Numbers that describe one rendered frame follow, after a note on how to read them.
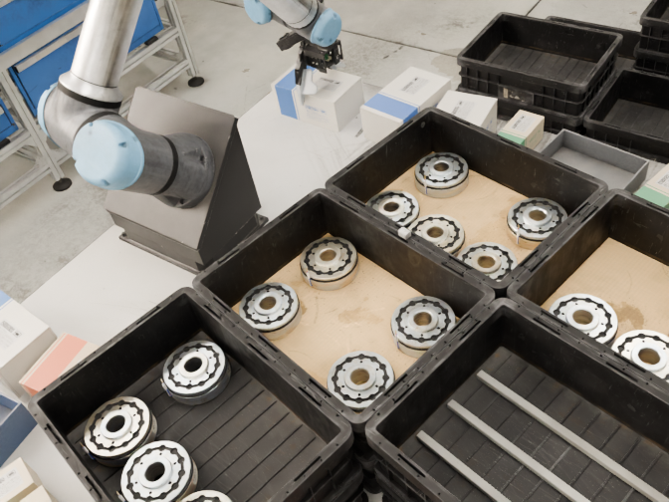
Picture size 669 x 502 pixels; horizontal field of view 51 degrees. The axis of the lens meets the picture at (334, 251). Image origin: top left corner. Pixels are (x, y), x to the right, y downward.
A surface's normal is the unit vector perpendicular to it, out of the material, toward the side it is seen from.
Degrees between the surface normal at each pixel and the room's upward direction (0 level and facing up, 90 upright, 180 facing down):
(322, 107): 90
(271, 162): 0
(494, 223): 0
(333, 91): 0
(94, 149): 46
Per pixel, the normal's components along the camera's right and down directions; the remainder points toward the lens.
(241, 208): 0.82, 0.33
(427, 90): -0.14, -0.68
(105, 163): -0.39, 0.03
